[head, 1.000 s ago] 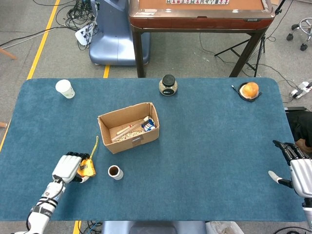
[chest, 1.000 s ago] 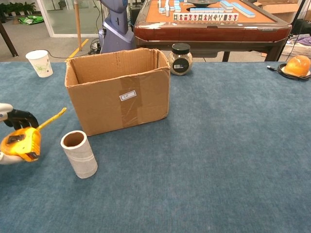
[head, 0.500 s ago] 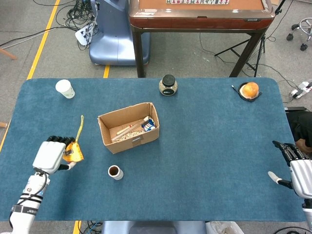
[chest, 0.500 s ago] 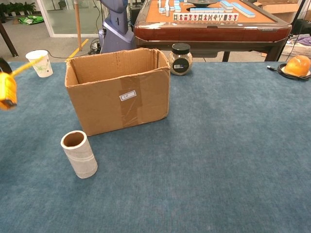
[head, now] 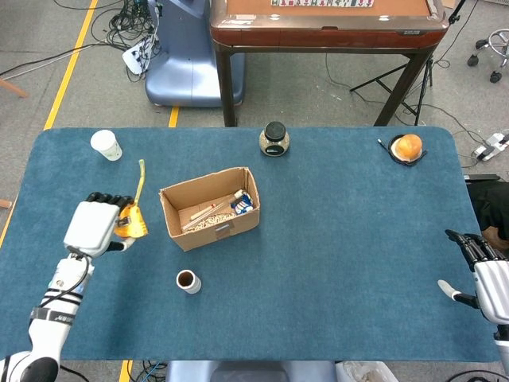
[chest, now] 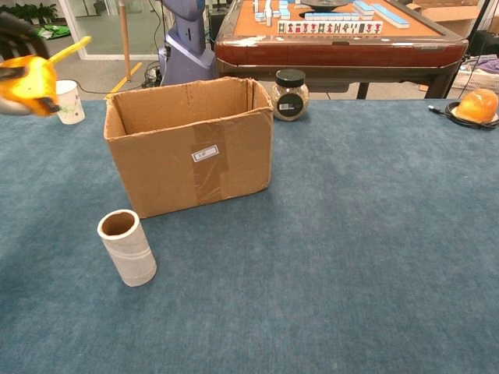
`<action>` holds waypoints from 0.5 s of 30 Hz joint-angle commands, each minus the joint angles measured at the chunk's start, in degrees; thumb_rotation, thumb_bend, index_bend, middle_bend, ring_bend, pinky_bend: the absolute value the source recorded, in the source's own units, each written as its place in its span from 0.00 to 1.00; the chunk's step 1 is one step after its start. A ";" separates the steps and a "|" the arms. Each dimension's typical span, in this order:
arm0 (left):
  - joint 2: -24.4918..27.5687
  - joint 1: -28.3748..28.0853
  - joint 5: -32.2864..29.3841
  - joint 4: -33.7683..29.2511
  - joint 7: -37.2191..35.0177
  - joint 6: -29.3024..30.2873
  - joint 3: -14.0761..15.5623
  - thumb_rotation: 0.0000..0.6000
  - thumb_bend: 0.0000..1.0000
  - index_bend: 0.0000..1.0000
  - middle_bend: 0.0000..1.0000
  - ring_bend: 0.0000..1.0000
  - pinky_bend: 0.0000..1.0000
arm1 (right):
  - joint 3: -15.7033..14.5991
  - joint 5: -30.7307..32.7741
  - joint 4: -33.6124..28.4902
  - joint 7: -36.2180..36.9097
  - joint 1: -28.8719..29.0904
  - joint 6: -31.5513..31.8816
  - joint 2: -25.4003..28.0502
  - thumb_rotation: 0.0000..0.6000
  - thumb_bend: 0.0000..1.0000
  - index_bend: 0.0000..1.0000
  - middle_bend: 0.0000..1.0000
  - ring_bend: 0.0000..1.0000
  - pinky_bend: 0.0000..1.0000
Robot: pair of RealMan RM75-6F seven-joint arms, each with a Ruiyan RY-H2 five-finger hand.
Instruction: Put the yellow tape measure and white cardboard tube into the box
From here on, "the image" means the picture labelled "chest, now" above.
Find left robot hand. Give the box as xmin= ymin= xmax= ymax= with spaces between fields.
xmin=0 ymin=11 xmax=62 ymax=117

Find yellow tape measure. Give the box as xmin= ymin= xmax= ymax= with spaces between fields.
xmin=0 ymin=35 xmax=93 ymax=118

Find small white brown cup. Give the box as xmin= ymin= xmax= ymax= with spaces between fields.
xmin=97 ymin=209 xmax=157 ymax=288

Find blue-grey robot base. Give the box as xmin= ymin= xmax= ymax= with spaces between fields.
xmin=157 ymin=0 xmax=219 ymax=87

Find brown cardboard box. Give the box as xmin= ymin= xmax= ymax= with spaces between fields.
xmin=412 ymin=0 xmax=488 ymax=38

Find green potted plants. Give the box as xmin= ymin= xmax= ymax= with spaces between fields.
xmin=0 ymin=2 xmax=59 ymax=28

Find green cloth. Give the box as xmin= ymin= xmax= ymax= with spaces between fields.
xmin=29 ymin=23 xmax=71 ymax=41

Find white paper cup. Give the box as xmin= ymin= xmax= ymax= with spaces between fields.
xmin=55 ymin=79 xmax=86 ymax=125

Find wooden pole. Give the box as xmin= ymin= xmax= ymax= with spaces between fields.
xmin=119 ymin=0 xmax=133 ymax=82

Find open cardboard box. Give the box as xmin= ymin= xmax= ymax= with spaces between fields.
xmin=103 ymin=76 xmax=274 ymax=220

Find blue backed mahjong tile row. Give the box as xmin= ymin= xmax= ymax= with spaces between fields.
xmin=352 ymin=0 xmax=410 ymax=29
xmin=253 ymin=0 xmax=292 ymax=27
xmin=305 ymin=11 xmax=360 ymax=22

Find glass jar black lid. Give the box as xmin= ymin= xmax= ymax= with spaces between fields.
xmin=271 ymin=69 xmax=310 ymax=122

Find face-up mahjong tile row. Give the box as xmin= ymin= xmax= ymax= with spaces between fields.
xmin=277 ymin=20 xmax=384 ymax=35

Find brown mahjong table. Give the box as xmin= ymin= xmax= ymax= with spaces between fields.
xmin=214 ymin=0 xmax=469 ymax=101

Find blue table mat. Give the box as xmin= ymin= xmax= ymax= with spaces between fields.
xmin=0 ymin=98 xmax=499 ymax=374

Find white plastic basket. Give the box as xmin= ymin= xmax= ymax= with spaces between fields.
xmin=451 ymin=64 xmax=499 ymax=94

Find orange dome lamp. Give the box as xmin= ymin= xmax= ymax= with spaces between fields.
xmin=455 ymin=88 xmax=499 ymax=124

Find purple cloth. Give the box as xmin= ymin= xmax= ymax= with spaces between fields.
xmin=473 ymin=54 xmax=499 ymax=73

